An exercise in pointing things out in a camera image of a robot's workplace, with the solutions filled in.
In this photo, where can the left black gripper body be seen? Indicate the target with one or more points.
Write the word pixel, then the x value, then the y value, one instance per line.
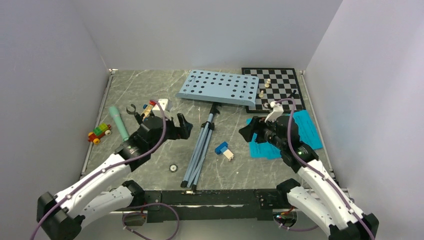
pixel 171 132

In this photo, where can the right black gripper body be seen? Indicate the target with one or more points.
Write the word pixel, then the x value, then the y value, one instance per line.
pixel 262 126

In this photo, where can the blue sheet music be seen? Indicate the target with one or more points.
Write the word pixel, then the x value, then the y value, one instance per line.
pixel 263 150
pixel 307 130

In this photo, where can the black microphone stand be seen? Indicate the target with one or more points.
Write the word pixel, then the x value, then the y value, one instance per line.
pixel 132 110

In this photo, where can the light blue music stand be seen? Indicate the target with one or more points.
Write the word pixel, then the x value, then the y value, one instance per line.
pixel 218 88

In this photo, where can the green toy microphone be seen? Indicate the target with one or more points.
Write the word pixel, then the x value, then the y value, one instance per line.
pixel 116 116

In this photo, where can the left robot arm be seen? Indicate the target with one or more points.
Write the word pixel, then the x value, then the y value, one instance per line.
pixel 63 215

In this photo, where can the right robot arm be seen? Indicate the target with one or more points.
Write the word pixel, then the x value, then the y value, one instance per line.
pixel 333 212

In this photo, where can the blue white toy brick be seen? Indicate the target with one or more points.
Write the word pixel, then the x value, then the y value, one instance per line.
pixel 223 149

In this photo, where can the beige toy cart blue wheels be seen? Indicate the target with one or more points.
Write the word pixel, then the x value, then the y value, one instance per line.
pixel 147 109

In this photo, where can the blue white poker chip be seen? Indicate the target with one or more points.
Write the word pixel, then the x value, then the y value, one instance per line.
pixel 173 168

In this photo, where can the cream chess piece standing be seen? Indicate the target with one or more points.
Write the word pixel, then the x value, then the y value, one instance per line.
pixel 267 83

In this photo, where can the black white chessboard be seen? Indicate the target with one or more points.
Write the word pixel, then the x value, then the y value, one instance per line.
pixel 283 82

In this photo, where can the colourful brick toy car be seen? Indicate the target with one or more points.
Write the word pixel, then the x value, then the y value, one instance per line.
pixel 99 132

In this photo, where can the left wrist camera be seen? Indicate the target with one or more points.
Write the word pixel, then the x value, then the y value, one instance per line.
pixel 162 108

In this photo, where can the black base frame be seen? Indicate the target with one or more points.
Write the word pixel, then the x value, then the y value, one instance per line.
pixel 229 204

